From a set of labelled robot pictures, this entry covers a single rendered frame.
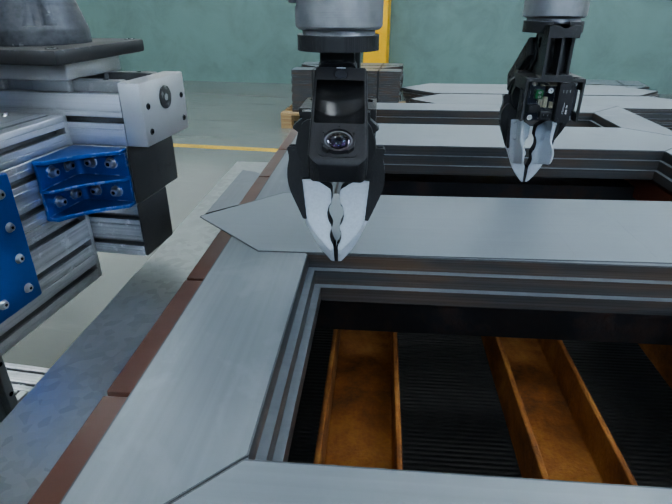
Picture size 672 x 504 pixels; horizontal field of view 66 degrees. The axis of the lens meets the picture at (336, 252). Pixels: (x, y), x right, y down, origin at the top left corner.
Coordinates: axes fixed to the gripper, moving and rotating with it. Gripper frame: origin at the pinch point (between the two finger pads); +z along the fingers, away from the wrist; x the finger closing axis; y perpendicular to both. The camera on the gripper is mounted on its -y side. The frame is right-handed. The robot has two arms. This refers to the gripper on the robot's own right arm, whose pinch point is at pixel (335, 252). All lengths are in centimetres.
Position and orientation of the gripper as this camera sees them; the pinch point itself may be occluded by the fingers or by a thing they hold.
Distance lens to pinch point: 51.3
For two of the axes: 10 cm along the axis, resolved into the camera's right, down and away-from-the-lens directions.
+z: 0.0, 9.0, 4.4
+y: 0.8, -4.4, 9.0
